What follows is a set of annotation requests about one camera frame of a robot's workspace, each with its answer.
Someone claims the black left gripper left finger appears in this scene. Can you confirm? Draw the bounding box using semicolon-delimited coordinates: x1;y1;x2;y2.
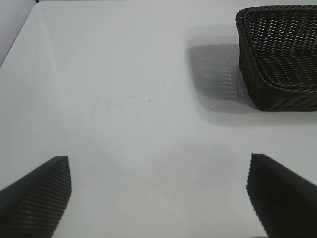
0;155;73;238

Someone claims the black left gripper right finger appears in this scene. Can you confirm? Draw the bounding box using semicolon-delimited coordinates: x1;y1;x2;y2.
245;153;317;238

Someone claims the dark brown wicker basket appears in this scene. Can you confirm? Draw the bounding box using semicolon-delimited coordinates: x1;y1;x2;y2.
235;4;317;112

